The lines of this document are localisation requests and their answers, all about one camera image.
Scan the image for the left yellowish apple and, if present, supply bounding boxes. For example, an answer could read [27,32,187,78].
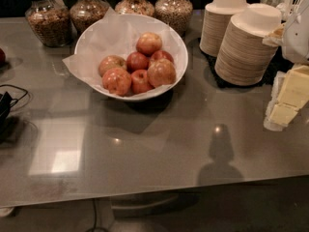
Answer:
[98,55,126,76]

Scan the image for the top red apple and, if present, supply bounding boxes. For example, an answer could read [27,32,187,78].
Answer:
[136,32,162,56]

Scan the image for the red apple at edge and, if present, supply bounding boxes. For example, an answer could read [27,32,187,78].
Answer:
[0,48,6,66]

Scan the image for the leftmost glass cereal jar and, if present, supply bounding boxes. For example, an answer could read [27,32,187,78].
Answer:
[25,0,72,47]

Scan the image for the black device with cable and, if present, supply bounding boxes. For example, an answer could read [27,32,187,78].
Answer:
[0,84,29,133]

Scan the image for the front stack paper bowls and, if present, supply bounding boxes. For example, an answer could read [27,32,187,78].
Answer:
[214,3,282,86]

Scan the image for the white ceramic bowl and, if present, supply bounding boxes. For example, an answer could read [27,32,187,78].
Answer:
[73,14,189,102]

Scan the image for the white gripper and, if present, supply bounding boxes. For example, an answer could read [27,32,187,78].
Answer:
[263,0,309,131]

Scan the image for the front left red apple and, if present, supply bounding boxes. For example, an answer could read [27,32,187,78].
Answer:
[102,67,131,97]

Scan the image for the glass cereal jar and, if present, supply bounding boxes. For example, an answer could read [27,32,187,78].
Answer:
[70,0,110,34]
[154,0,193,36]
[115,0,155,16]
[25,0,72,47]

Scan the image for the stack paper bowls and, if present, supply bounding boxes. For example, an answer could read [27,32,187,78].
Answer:
[200,0,248,57]
[214,3,282,86]

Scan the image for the table leg and base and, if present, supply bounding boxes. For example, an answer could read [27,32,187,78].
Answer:
[85,193,182,232]

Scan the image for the rear stack paper bowls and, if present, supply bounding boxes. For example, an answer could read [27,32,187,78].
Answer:
[200,0,248,57]

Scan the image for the small dark red apple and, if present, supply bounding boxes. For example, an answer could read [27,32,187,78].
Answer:
[149,50,174,65]

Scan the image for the black mat under bowls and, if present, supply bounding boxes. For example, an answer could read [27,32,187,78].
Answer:
[203,48,293,89]

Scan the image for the large reddish apple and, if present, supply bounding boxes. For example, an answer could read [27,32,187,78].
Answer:
[148,58,176,87]

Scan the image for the white paper bowl liner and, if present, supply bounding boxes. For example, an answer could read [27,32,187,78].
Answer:
[62,7,182,97]

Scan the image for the front centre red apple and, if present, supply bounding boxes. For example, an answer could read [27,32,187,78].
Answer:
[131,70,153,94]

